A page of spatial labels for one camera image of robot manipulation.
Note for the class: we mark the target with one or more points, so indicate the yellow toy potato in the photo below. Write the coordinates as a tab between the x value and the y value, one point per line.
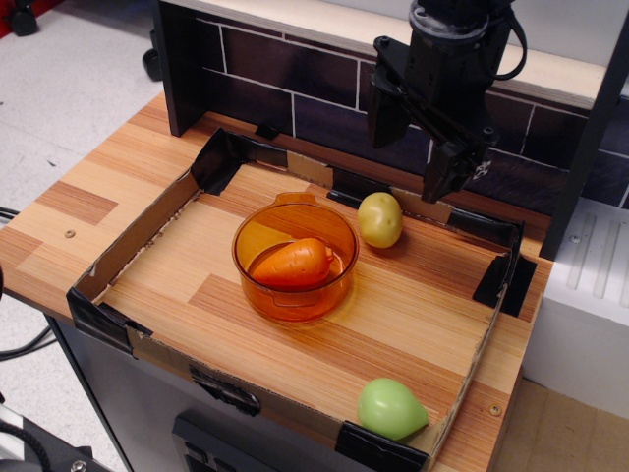
380	220

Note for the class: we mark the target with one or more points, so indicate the green toy pear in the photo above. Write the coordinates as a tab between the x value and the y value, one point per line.
390	409

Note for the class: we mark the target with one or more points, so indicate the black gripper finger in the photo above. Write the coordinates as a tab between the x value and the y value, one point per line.
387	120
455	162

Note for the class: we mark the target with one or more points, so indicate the dark brick pattern backsplash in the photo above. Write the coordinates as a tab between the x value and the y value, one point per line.
319	94

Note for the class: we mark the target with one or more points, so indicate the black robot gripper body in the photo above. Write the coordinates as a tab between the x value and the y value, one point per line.
441	76

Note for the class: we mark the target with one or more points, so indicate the cardboard fence with black tape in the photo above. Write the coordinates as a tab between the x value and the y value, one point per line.
195	378

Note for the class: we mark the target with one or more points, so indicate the orange toy carrot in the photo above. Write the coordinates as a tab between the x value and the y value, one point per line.
302	263

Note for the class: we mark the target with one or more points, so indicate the black chair caster wheel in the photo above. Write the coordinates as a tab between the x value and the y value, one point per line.
151	61

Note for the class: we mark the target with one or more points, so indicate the orange transparent plastic pot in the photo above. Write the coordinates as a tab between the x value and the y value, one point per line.
291	217

